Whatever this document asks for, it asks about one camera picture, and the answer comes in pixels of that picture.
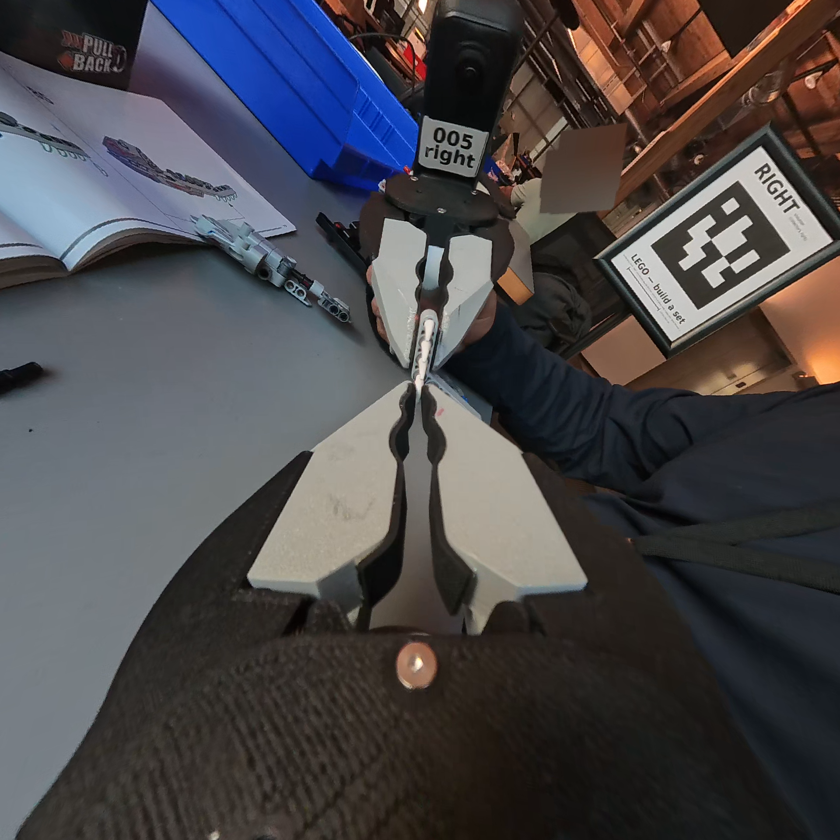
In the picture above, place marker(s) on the long black lego pin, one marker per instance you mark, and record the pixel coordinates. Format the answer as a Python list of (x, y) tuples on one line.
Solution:
[(23, 374)]

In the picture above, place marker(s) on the black lego chassis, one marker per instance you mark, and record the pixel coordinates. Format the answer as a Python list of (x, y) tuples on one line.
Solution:
[(334, 229)]

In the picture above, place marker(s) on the blue plastic bin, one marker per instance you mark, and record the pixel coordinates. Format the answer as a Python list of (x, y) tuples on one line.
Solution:
[(295, 79)]

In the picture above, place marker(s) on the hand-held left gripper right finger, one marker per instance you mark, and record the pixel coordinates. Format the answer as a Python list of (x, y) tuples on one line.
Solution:
[(499, 505)]

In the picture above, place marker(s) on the open lego instruction booklet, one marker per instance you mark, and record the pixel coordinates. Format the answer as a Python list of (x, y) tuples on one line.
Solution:
[(131, 197)]

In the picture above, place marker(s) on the dark chair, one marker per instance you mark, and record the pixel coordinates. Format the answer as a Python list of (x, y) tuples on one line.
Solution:
[(558, 308)]

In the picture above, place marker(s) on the person's right hand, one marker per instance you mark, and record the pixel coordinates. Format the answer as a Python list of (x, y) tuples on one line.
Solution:
[(484, 321)]

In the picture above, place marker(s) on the large grey lego assembly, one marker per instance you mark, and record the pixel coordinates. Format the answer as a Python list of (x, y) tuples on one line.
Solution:
[(249, 243)]

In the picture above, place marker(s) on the person's navy clothed torso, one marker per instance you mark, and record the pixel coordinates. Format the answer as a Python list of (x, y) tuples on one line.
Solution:
[(754, 656)]

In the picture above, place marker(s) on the framed marker sign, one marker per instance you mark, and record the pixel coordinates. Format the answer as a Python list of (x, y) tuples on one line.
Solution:
[(709, 243)]

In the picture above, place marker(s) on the small grey lego claw assembly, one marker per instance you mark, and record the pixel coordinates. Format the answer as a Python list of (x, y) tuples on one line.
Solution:
[(426, 338)]

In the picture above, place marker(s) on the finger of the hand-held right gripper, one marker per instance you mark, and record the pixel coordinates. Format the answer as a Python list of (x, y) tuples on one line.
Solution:
[(472, 282), (394, 289)]

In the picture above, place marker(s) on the person's right forearm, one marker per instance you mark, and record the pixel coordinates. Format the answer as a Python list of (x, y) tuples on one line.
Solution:
[(558, 407)]

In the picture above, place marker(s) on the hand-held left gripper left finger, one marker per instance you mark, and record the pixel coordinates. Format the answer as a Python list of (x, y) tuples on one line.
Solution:
[(328, 505)]

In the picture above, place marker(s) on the black lego set box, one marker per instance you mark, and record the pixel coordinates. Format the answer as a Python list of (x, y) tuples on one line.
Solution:
[(65, 26)]

